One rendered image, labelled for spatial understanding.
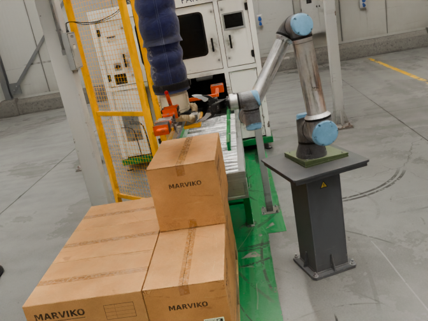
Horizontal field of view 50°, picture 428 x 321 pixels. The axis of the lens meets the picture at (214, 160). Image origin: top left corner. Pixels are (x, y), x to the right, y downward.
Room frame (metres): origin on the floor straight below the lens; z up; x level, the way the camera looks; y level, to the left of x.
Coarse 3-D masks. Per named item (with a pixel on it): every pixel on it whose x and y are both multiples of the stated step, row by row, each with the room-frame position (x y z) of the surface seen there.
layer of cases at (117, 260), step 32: (96, 224) 2.81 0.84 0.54; (128, 224) 2.71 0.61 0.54; (224, 224) 2.46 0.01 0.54; (64, 256) 2.43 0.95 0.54; (96, 256) 2.35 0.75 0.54; (128, 256) 2.28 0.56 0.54; (160, 256) 2.22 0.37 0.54; (192, 256) 2.15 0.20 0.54; (224, 256) 2.10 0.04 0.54; (64, 288) 2.07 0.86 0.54; (96, 288) 2.01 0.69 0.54; (128, 288) 1.96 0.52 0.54; (160, 288) 1.91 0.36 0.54; (192, 288) 1.89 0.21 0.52; (224, 288) 1.88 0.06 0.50; (32, 320) 1.96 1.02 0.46; (64, 320) 1.95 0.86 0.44; (96, 320) 1.94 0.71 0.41; (128, 320) 1.92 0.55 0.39; (160, 320) 1.91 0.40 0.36; (192, 320) 1.90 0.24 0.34; (224, 320) 1.88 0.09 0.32
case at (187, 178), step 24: (168, 144) 2.99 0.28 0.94; (192, 144) 2.88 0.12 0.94; (216, 144) 2.78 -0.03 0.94; (168, 168) 2.50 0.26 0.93; (192, 168) 2.48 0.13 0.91; (216, 168) 2.47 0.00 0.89; (168, 192) 2.50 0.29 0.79; (192, 192) 2.48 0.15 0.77; (216, 192) 2.47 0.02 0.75; (168, 216) 2.50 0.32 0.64; (192, 216) 2.49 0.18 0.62; (216, 216) 2.47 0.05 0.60
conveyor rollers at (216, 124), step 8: (208, 120) 5.25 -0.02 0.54; (216, 120) 5.16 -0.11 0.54; (224, 120) 5.07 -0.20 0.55; (232, 120) 5.05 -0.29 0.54; (192, 128) 5.00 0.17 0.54; (200, 128) 4.91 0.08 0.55; (208, 128) 4.89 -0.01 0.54; (216, 128) 4.80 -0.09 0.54; (224, 128) 4.71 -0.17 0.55; (232, 128) 4.69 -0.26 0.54; (224, 136) 4.43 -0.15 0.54; (232, 136) 4.34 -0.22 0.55; (224, 144) 4.16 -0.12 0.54; (232, 144) 4.07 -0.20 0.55; (224, 152) 3.89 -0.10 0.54; (232, 152) 3.81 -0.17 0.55; (224, 160) 3.63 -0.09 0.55; (232, 160) 3.61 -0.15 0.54; (232, 168) 3.43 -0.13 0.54
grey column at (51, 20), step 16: (48, 0) 3.92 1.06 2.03; (48, 16) 3.94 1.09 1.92; (48, 32) 3.94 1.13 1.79; (64, 32) 3.98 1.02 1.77; (48, 48) 3.95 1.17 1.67; (64, 48) 3.93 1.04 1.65; (64, 64) 3.94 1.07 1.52; (64, 80) 3.94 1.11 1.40; (64, 96) 3.95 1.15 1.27; (80, 96) 3.96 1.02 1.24; (80, 112) 3.94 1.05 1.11; (80, 128) 3.94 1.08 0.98; (80, 144) 3.94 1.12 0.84; (96, 144) 4.04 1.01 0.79; (80, 160) 3.95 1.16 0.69; (96, 160) 3.94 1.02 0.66; (96, 176) 3.94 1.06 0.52; (96, 192) 3.94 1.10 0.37
